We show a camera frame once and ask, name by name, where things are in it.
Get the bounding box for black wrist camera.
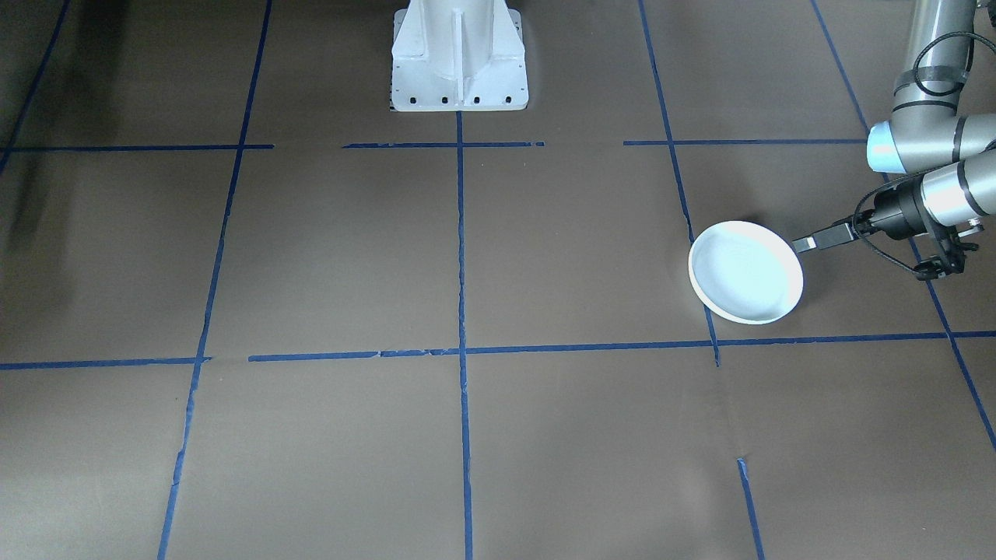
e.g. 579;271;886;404
914;221;983;282

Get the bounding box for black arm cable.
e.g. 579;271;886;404
853;31;996;275

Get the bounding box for white post with base plate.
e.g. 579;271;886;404
388;0;530;113

